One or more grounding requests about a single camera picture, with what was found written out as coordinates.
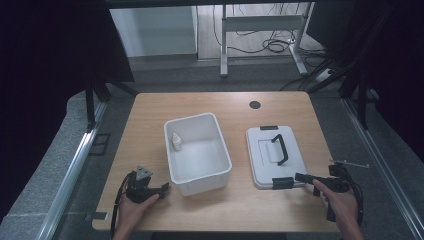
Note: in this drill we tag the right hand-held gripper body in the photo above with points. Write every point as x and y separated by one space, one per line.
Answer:
336 183

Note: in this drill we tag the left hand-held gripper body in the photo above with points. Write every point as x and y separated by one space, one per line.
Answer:
138 190

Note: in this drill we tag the person's left hand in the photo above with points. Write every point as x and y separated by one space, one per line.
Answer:
135 211

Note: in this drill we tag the person's right hand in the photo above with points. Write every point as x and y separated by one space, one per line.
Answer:
340 206

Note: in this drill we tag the thin metal rod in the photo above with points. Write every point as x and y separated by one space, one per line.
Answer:
353 164

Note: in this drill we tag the white plastic bin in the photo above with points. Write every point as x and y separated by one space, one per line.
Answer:
200 163

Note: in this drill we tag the small white bottle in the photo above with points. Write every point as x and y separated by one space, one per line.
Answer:
176 142

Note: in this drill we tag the black metal stand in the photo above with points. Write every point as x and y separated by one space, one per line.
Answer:
362 103

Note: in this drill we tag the black round table grommet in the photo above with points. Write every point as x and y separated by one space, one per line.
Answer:
255 104

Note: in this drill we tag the black tripod stand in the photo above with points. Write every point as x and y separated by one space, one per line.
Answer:
90 103

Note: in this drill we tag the white power strip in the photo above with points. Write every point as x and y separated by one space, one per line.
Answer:
324 75

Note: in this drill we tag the dark curtain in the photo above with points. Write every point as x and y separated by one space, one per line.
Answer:
390 50
43 66

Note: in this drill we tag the white cabinet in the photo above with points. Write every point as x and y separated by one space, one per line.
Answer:
156 30

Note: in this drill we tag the metal floor rail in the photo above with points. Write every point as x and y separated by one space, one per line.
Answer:
386 166
71 173

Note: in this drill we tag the black floor bracket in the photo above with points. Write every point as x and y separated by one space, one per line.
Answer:
100 145

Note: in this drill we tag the white metal desk frame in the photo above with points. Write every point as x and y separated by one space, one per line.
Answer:
263 23

